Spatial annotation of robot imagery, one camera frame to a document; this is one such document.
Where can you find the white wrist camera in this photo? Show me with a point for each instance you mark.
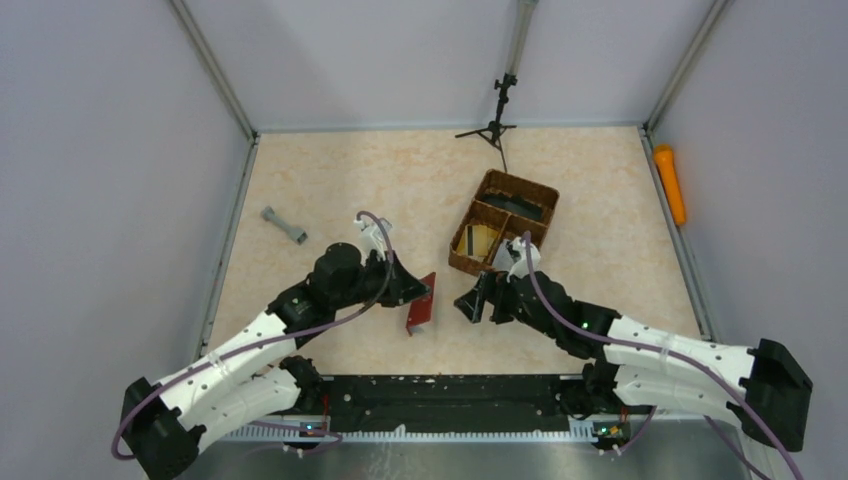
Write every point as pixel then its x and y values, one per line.
pixel 371 237
pixel 516 257

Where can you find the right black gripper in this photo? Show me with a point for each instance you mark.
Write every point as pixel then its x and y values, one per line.
pixel 493 288

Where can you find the brown wicker divided basket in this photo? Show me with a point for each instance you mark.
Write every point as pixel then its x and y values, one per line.
pixel 509 225

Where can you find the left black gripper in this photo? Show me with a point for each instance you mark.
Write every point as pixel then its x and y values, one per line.
pixel 403 287

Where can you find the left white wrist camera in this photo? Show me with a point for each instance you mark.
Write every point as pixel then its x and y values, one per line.
pixel 371 237

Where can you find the white perforated cable duct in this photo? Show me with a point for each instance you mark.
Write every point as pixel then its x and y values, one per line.
pixel 579 432

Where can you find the black mini tripod stand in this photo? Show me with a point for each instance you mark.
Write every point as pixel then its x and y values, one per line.
pixel 492 133

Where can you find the black item in basket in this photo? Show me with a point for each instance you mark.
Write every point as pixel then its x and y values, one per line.
pixel 514 204

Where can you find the orange flashlight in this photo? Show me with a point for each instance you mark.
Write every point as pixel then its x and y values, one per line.
pixel 663 157

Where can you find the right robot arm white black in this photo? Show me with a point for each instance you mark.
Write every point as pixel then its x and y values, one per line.
pixel 763 389

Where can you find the gold card in basket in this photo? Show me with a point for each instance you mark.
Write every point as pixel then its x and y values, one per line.
pixel 476 241

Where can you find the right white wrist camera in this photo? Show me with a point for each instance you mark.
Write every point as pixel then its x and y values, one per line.
pixel 516 257

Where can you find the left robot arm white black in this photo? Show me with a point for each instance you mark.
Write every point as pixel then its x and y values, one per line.
pixel 168 423

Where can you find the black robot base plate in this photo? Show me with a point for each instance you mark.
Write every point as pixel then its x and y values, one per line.
pixel 451 403

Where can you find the grey plastic connector piece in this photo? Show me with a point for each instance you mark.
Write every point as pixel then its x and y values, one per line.
pixel 294 233

